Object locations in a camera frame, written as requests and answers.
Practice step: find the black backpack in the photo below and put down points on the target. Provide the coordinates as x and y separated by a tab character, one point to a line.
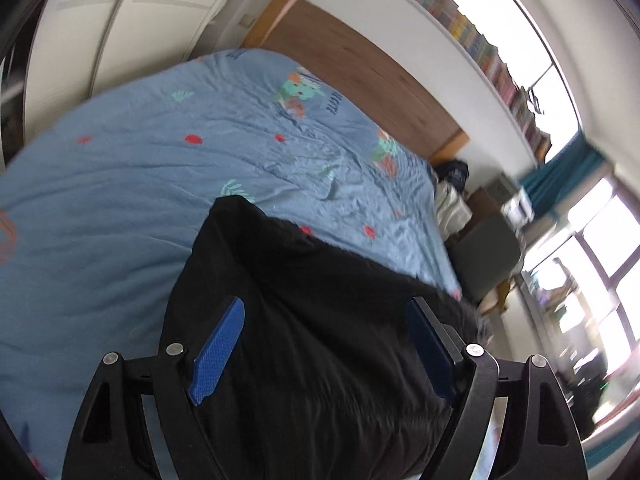
456	172

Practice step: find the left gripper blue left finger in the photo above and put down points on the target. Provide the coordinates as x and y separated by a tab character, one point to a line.
213	356

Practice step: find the row of books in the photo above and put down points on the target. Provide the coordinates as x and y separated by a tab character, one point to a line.
504	45

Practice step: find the right teal curtain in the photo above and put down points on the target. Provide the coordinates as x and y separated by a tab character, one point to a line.
553	181

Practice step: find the white cloth pile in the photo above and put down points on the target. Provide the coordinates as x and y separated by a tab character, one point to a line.
452	213

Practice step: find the blue printed bed sheet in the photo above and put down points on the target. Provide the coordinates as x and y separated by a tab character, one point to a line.
99	214

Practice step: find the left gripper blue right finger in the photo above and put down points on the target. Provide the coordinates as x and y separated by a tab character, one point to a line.
439	348

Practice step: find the grey office chair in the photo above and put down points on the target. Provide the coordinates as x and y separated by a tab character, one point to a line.
485	257

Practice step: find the white printer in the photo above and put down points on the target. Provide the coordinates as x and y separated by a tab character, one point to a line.
512	200

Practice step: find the black puffer jacket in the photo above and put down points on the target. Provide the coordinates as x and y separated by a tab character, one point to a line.
324	382

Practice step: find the wooden headboard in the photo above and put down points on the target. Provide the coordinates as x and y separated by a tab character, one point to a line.
363	73

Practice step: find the white wardrobe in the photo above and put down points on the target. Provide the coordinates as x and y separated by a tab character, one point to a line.
84	47

